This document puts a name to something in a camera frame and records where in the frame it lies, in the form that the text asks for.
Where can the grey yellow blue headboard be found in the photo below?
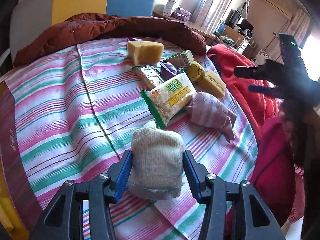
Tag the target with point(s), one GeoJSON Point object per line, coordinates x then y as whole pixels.
{"type": "Point", "coordinates": [32, 17]}

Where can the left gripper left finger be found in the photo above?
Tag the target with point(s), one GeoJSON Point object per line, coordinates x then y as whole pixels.
{"type": "Point", "coordinates": [119, 174]}

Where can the yellow sock bundle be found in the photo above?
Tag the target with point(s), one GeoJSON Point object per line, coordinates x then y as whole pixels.
{"type": "Point", "coordinates": [195, 72]}

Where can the green white tea box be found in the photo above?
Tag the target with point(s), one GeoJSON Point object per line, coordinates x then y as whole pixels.
{"type": "Point", "coordinates": [181, 60]}

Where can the pink striped sock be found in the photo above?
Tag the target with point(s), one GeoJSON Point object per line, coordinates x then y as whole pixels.
{"type": "Point", "coordinates": [208, 111]}

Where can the red fleece blanket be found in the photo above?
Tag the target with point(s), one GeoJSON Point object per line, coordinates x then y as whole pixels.
{"type": "Point", "coordinates": [257, 107]}

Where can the purple snack packet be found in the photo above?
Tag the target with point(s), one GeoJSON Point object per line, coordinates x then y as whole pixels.
{"type": "Point", "coordinates": [133, 39]}
{"type": "Point", "coordinates": [167, 70]}

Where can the maroon gold gift box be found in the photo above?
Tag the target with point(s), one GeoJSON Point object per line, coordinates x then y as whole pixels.
{"type": "Point", "coordinates": [20, 209]}

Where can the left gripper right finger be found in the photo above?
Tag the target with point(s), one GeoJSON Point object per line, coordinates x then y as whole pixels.
{"type": "Point", "coordinates": [196, 176]}

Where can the cream sock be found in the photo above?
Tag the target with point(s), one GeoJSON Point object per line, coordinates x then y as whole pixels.
{"type": "Point", "coordinates": [157, 164]}

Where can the large yellow sponge block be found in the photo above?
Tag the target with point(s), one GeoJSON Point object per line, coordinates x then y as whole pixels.
{"type": "Point", "coordinates": [145, 52]}

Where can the green rice snack bag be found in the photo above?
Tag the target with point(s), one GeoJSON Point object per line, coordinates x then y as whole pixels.
{"type": "Point", "coordinates": [168, 98]}

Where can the yellow sponge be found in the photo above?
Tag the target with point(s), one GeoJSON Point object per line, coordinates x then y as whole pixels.
{"type": "Point", "coordinates": [212, 84]}

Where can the dark red garment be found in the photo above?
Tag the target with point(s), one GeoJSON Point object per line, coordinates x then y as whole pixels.
{"type": "Point", "coordinates": [275, 176]}

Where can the cracker packet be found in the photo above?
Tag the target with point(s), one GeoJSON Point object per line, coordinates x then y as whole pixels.
{"type": "Point", "coordinates": [148, 75]}

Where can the maroon puffer jacket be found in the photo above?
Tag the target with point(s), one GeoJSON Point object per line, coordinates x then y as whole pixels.
{"type": "Point", "coordinates": [85, 27]}

